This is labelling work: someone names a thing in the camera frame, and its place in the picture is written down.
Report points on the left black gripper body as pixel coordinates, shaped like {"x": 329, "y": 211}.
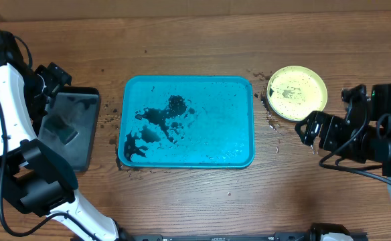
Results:
{"x": 46, "y": 83}

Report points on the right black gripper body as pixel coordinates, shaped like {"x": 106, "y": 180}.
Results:
{"x": 335, "y": 134}

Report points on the dark green sponge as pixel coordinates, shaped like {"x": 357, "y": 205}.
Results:
{"x": 64, "y": 132}

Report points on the yellow-green round plate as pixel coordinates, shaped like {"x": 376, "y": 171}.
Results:
{"x": 293, "y": 92}

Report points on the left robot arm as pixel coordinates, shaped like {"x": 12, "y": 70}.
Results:
{"x": 34, "y": 178}

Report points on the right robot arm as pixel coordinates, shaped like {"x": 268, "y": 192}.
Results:
{"x": 376, "y": 142}

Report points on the black water tray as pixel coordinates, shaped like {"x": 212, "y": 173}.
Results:
{"x": 79, "y": 108}

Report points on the teal plastic serving tray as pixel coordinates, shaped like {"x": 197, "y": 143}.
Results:
{"x": 202, "y": 122}

